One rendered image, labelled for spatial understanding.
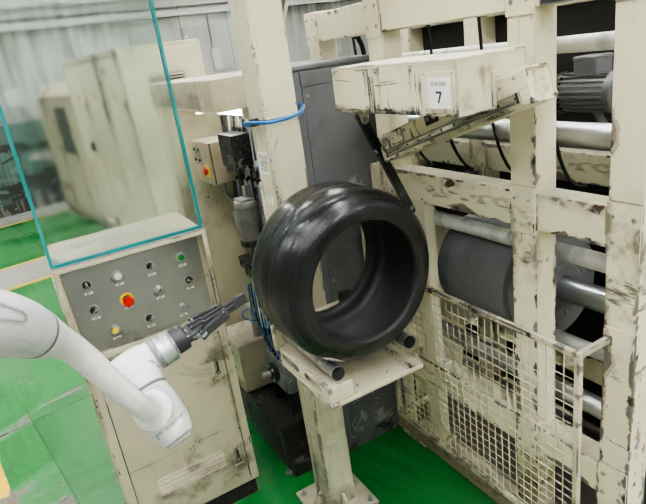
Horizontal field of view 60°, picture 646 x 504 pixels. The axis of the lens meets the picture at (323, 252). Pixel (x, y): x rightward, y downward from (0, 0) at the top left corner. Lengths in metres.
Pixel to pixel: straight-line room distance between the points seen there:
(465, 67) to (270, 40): 0.67
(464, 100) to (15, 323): 1.11
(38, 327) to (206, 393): 1.37
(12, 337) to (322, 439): 1.53
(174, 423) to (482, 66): 1.19
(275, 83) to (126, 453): 1.51
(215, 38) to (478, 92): 10.36
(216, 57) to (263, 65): 9.75
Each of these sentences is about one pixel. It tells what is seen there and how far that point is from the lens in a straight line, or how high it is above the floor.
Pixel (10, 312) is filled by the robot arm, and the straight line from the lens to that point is 1.10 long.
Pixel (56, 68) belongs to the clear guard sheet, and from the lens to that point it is 2.07.
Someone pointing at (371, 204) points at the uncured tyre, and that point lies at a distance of 1.67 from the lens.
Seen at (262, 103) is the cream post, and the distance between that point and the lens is 1.88.
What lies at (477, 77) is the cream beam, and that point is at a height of 1.73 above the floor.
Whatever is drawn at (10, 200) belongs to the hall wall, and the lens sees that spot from 10.42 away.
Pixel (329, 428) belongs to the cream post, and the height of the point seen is 0.42.
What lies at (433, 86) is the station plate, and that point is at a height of 1.72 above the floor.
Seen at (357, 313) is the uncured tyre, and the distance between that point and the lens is 2.05.
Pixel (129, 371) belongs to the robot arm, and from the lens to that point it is 1.58.
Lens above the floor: 1.85
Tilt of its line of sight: 20 degrees down
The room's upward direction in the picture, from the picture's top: 8 degrees counter-clockwise
